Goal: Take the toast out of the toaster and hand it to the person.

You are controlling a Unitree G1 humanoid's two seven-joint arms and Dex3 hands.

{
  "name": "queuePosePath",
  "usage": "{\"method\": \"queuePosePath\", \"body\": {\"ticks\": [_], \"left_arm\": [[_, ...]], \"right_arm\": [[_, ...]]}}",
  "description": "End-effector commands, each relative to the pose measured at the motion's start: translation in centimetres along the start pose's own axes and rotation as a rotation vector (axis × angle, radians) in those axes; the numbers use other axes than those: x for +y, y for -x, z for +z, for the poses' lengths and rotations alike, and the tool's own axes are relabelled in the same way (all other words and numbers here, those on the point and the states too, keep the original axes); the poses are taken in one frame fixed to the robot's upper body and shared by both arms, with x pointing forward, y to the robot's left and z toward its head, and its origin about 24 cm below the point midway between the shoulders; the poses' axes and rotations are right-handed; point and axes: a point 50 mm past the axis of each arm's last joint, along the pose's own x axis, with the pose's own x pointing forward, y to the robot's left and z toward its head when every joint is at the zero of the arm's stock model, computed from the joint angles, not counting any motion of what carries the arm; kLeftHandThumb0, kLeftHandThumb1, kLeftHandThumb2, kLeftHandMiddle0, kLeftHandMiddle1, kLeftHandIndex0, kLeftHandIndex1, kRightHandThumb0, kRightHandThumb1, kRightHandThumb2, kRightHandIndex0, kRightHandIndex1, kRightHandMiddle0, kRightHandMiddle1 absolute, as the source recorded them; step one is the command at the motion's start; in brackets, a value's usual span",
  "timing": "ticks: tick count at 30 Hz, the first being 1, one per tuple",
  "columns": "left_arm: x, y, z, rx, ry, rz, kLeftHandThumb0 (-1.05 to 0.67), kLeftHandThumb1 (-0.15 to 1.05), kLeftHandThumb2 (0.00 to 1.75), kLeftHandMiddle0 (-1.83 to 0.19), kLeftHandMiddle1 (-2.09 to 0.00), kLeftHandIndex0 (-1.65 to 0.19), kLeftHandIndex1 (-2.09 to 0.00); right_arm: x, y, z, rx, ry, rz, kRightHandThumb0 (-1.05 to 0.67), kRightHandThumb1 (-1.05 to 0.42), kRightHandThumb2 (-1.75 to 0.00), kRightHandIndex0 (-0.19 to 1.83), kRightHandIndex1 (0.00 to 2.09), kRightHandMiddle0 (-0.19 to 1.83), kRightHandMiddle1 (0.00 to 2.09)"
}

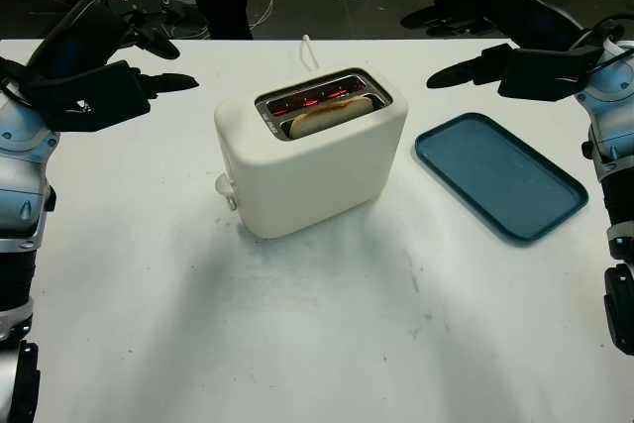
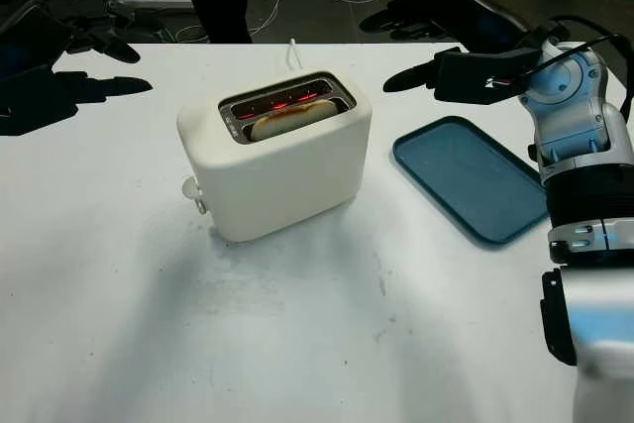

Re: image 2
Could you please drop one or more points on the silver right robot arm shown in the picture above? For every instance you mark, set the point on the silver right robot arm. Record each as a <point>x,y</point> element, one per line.
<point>574,116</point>

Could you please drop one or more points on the blue plastic tray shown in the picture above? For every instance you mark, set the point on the blue plastic tray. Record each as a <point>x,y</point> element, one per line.
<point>470,180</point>

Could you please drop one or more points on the white two-slot toaster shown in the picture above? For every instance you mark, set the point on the white two-slot toaster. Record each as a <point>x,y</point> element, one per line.
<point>282,185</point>

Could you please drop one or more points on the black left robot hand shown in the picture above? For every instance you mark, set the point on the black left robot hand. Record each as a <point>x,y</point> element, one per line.
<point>30,41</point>

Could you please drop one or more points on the browned toast slice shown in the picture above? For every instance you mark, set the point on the browned toast slice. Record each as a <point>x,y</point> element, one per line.
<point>292,121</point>

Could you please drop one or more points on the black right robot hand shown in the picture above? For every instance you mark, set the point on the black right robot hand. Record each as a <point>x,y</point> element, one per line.
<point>485,17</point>

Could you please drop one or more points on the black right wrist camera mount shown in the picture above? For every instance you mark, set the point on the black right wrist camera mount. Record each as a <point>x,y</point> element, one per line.
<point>470,76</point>

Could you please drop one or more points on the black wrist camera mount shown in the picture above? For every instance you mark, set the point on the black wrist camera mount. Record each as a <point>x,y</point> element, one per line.
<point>30,106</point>
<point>470,76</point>

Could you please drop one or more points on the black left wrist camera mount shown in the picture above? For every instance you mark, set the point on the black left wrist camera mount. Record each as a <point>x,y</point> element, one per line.
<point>30,106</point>

